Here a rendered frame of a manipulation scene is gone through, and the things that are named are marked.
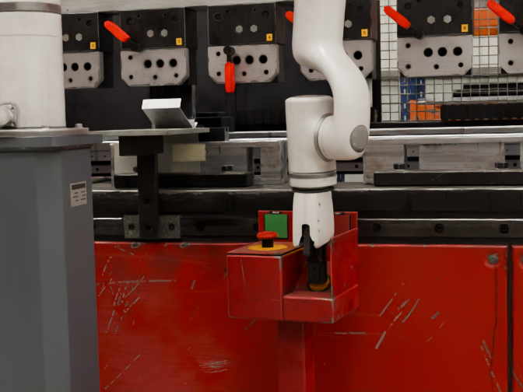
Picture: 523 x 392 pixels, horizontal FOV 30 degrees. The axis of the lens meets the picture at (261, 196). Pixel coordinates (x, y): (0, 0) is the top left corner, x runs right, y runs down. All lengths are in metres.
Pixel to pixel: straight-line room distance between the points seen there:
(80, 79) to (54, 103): 0.68
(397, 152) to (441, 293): 0.31
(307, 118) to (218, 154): 0.47
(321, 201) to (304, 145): 0.11
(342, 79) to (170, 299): 0.66
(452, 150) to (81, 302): 0.85
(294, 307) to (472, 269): 0.38
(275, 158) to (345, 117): 0.47
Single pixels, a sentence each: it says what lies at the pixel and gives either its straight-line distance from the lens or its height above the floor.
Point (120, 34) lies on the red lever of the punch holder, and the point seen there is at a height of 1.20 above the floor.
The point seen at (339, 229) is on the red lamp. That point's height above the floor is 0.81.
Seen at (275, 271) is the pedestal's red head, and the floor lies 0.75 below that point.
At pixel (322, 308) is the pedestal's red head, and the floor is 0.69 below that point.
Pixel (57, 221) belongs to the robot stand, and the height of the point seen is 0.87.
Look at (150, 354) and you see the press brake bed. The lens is 2.09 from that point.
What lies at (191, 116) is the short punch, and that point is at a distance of 2.14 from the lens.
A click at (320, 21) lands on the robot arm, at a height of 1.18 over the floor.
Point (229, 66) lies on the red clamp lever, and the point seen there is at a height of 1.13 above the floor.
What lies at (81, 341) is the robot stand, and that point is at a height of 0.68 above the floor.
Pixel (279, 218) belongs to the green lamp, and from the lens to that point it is 1.87.
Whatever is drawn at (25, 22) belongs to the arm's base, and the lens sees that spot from 1.51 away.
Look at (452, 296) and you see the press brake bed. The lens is 1.92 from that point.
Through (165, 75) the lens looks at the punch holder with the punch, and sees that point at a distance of 2.13.
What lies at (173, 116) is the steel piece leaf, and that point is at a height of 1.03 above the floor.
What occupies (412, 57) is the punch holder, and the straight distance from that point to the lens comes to 2.01.
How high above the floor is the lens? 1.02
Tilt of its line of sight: 5 degrees down
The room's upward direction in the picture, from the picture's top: 1 degrees counter-clockwise
